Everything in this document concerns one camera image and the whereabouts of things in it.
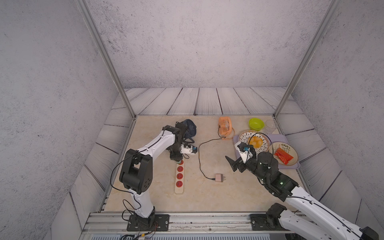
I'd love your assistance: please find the metal frame post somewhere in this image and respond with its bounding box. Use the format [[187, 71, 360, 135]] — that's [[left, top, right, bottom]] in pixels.
[[75, 0, 137, 119], [273, 0, 342, 120]]

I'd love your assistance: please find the knotted bread roll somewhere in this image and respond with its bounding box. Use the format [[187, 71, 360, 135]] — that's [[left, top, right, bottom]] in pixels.
[[249, 136, 264, 149]]

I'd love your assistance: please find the right metal frame post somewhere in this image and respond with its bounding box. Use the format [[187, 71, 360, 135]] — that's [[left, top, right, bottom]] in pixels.
[[273, 0, 342, 120]]

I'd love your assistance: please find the small beige floral plate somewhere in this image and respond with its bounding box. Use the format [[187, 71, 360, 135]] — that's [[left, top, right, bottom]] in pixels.
[[268, 142, 299, 169]]

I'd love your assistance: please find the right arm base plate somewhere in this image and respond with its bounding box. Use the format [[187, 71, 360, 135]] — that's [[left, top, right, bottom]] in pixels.
[[250, 214, 286, 231]]

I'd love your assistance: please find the black orange fan cable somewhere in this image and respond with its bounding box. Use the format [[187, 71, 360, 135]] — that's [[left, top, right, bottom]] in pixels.
[[197, 127, 226, 181]]

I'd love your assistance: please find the orange desk fan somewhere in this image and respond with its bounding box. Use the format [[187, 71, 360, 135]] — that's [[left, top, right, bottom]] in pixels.
[[218, 117, 235, 140]]

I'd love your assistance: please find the white red power strip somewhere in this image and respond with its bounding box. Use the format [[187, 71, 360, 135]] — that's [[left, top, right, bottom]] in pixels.
[[175, 160, 185, 195]]

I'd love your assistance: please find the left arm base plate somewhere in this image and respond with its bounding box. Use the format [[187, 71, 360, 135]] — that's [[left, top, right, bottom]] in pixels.
[[127, 214, 170, 232]]

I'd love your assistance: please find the green plastic bowl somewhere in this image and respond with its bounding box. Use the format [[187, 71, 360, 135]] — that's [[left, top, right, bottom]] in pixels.
[[249, 118, 265, 131]]

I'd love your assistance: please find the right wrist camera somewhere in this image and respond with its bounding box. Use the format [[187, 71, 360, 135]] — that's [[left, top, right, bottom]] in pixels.
[[235, 141, 257, 164]]

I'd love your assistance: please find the left metal frame post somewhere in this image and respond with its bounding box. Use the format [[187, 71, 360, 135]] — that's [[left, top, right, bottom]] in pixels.
[[75, 0, 137, 119]]

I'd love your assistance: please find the pink usb power adapter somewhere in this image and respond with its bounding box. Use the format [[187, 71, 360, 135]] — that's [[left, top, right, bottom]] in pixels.
[[215, 174, 226, 183]]

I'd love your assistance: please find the patterned ceramic plate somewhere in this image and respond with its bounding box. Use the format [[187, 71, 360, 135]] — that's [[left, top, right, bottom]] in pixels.
[[239, 130, 271, 154]]

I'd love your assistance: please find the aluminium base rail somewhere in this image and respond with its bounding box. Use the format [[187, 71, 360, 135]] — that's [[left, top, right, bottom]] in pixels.
[[80, 212, 301, 240]]

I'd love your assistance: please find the red snack packet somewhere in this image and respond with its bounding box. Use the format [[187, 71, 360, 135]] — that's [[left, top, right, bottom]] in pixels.
[[274, 148, 294, 165]]

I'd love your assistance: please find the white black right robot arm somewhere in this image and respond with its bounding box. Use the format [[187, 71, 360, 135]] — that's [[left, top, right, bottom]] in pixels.
[[226, 152, 379, 240]]

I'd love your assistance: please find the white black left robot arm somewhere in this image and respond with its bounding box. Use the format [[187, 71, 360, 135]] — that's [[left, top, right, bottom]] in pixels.
[[119, 122, 187, 228]]

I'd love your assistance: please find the clear glass cup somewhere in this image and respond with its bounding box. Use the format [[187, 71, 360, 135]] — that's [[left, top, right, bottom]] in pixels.
[[264, 120, 277, 135]]

